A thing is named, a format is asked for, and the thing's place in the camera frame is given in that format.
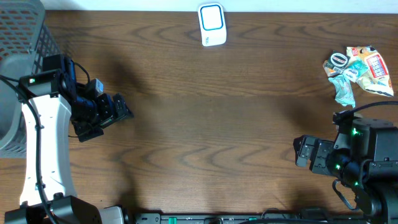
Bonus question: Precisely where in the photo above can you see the grey plastic shopping basket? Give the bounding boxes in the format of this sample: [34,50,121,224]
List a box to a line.
[1,0,60,158]

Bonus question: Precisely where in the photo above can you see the orange tissue pack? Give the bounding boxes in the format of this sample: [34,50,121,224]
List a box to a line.
[323,60,343,77]

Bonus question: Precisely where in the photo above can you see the dark green round-label box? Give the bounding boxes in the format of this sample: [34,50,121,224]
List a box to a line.
[328,51,350,69]

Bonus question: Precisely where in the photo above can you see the mint green pack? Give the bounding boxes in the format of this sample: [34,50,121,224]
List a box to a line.
[328,75,356,108]

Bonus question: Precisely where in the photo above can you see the teal tissue pack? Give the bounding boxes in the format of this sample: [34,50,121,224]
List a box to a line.
[343,60,369,82]

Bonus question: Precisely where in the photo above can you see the white barcode scanner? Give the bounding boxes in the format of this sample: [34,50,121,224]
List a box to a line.
[197,2,227,47]

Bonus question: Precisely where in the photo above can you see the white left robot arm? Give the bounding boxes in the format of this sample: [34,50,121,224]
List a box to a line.
[4,54,134,223]

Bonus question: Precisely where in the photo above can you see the yellow snack chip bag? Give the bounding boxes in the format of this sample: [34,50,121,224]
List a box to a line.
[346,45,394,97]

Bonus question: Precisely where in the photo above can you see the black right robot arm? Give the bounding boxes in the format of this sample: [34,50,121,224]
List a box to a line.
[293,116,397,223]

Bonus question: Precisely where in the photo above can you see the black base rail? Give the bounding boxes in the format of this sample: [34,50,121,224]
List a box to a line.
[133,211,368,224]

